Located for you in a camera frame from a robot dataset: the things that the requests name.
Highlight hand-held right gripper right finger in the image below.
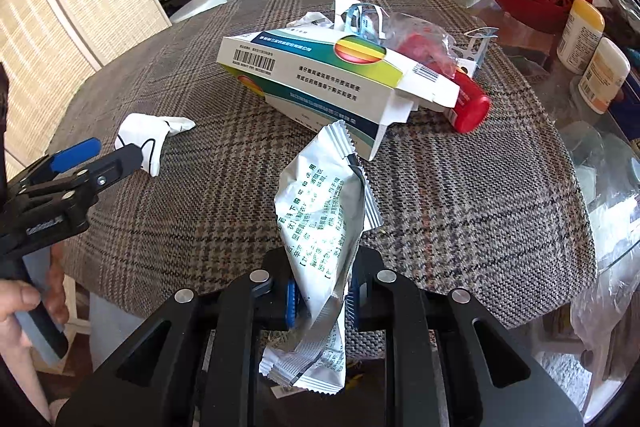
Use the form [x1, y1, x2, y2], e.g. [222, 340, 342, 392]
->
[346, 247, 586, 427]

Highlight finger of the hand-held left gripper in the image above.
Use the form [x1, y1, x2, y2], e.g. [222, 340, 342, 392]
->
[10, 138, 102, 188]
[65, 144, 151, 208]

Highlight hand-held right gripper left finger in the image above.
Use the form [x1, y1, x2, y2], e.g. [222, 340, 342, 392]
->
[55, 248, 306, 427]

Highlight white tissue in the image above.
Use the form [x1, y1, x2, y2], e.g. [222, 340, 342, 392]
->
[115, 113, 197, 178]

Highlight silver white foil packet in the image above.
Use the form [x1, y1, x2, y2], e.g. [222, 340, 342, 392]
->
[259, 119, 385, 395]

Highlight white blue medicine box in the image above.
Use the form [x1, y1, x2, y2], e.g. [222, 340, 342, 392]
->
[235, 74, 421, 162]

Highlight white green medicine box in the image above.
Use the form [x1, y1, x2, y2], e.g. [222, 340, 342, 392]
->
[216, 27, 461, 112]

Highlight red bottle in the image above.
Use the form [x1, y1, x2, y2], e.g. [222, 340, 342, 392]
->
[400, 32, 492, 134]

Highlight clear plastic bag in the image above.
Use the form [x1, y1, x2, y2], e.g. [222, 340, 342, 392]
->
[377, 9, 463, 78]

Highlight person's left hand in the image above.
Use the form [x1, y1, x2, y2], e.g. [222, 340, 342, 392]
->
[0, 244, 71, 423]

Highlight grey plaid cloth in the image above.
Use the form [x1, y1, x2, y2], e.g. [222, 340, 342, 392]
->
[47, 0, 598, 328]

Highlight beige woven folding screen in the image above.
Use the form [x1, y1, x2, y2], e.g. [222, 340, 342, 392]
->
[0, 0, 173, 180]

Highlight white plastic container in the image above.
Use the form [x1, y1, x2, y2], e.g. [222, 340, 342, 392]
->
[170, 0, 229, 24]

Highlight white crumpled paper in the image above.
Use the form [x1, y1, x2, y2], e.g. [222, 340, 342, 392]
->
[287, 0, 351, 32]

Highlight large translucent plastic bag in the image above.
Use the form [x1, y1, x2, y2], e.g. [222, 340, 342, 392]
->
[570, 267, 640, 358]

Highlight light blue paper wrapper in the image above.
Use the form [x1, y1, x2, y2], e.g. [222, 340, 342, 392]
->
[344, 2, 387, 40]

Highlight white yellow bottle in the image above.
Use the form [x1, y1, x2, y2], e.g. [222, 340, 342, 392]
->
[556, 0, 606, 75]
[577, 38, 632, 115]

